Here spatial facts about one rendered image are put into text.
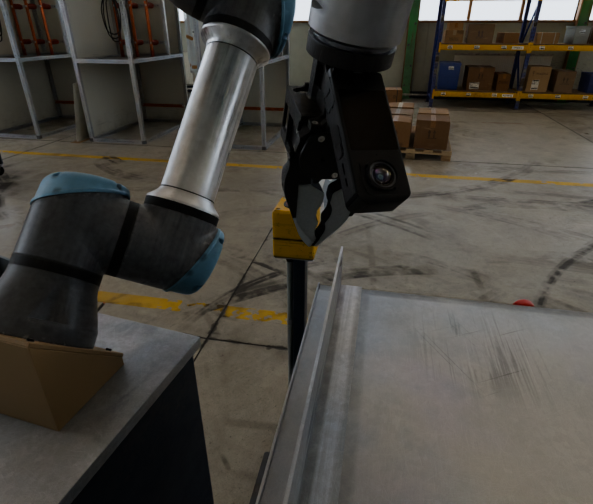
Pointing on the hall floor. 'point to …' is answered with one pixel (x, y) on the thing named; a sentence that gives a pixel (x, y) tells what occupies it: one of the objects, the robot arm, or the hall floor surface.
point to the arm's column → (159, 454)
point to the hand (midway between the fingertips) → (315, 241)
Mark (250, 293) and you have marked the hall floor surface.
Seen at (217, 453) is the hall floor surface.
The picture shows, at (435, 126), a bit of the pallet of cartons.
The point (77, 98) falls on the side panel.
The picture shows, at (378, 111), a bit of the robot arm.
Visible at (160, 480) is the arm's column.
